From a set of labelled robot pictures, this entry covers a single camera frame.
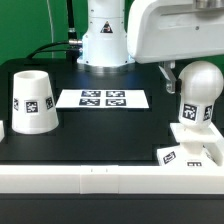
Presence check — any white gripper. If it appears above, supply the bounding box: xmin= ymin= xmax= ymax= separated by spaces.
xmin=127 ymin=0 xmax=224 ymax=94

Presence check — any white lamp bulb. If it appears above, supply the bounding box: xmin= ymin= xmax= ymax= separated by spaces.
xmin=179 ymin=61 xmax=224 ymax=130

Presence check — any white lamp base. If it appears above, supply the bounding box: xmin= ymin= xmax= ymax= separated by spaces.
xmin=157 ymin=123 xmax=221 ymax=168

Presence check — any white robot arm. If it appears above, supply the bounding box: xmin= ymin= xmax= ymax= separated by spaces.
xmin=78 ymin=0 xmax=224 ymax=93

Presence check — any white lamp shade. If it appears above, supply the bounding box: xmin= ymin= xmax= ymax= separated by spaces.
xmin=12 ymin=70 xmax=59 ymax=134

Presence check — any white marker sheet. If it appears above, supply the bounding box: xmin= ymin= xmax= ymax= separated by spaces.
xmin=56 ymin=89 xmax=149 ymax=109

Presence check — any white right fence bar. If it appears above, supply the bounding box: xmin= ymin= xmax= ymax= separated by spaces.
xmin=205 ymin=123 xmax=224 ymax=167

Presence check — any white fence bar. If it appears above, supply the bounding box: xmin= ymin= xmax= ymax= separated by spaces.
xmin=0 ymin=165 xmax=224 ymax=194
xmin=205 ymin=123 xmax=224 ymax=167

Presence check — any white front fence bar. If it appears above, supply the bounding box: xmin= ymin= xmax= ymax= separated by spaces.
xmin=0 ymin=165 xmax=224 ymax=194

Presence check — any white left fence piece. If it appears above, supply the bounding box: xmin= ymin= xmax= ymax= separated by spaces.
xmin=0 ymin=120 xmax=5 ymax=142

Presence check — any black cable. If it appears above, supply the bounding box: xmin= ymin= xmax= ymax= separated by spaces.
xmin=26 ymin=0 xmax=84 ymax=60

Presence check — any white thin cable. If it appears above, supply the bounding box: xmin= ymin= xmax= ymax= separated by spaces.
xmin=45 ymin=0 xmax=56 ymax=58

